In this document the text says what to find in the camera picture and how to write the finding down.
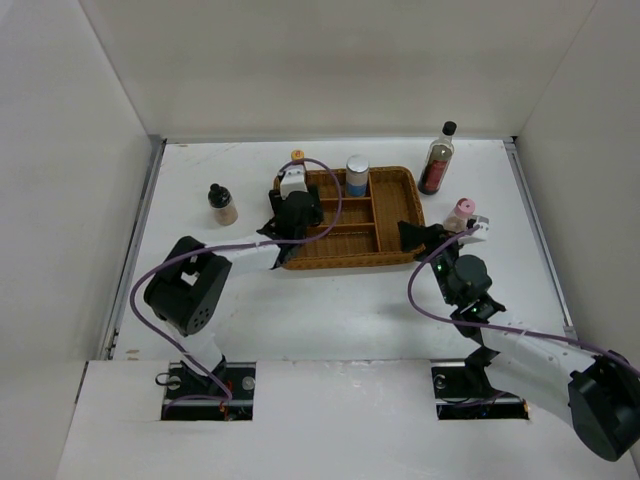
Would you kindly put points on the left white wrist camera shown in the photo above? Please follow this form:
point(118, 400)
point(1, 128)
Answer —
point(292, 179)

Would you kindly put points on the aluminium table rail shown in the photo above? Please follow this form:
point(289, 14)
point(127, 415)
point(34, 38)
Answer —
point(541, 242)
point(113, 319)

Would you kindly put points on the right aluminium table rail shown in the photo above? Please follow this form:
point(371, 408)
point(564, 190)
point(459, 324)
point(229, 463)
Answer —
point(541, 242)

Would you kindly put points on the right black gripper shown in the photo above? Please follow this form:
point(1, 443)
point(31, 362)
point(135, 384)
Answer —
point(412, 236)

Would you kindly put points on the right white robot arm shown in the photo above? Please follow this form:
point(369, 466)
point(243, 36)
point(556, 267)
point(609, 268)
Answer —
point(593, 390)

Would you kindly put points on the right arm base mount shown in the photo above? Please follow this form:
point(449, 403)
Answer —
point(463, 393)

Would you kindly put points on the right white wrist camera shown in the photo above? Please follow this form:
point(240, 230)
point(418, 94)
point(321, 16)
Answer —
point(478, 227)

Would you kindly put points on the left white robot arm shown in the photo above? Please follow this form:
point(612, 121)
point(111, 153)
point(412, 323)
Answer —
point(184, 291)

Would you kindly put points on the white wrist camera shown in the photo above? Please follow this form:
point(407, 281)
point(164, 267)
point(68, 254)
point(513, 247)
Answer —
point(478, 227)
point(292, 179)

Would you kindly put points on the yellow cap sauce bottle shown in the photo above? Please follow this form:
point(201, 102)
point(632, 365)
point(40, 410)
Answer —
point(297, 156)

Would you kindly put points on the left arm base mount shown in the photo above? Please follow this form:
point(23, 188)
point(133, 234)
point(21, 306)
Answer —
point(188, 396)

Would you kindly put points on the wicker divided tray basket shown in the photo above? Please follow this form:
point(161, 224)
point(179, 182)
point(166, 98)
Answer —
point(366, 233)

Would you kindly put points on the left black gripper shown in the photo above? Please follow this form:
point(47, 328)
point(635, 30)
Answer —
point(315, 218)

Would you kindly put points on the tall dark vinegar bottle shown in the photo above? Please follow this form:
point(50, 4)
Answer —
point(439, 155)

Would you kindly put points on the left aluminium table rail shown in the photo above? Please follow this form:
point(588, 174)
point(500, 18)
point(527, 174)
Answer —
point(113, 319)

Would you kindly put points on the pink cap small bottle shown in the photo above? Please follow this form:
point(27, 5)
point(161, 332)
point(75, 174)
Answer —
point(458, 218)

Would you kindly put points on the black cap pepper shaker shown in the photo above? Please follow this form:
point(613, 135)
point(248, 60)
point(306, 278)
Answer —
point(222, 204)

